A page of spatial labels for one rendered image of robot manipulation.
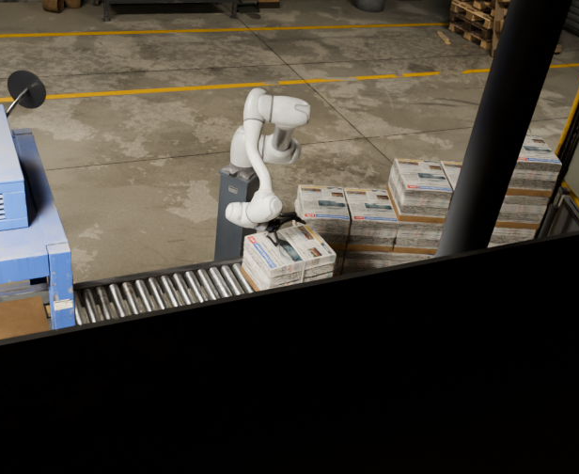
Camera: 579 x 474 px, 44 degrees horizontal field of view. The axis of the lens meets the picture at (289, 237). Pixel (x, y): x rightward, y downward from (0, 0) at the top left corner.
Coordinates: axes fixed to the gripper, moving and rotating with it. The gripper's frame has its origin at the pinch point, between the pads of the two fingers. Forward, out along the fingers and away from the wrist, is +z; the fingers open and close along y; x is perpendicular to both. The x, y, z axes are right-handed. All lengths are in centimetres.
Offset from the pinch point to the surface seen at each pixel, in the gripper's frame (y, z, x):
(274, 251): 11.5, -7.6, 3.4
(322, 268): 8.0, 16.4, 13.2
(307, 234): 1.2, 12.2, -5.6
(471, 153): -104, -176, 216
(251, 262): 24.7, -10.5, -3.5
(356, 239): 8, 76, -38
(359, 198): -10, 79, -59
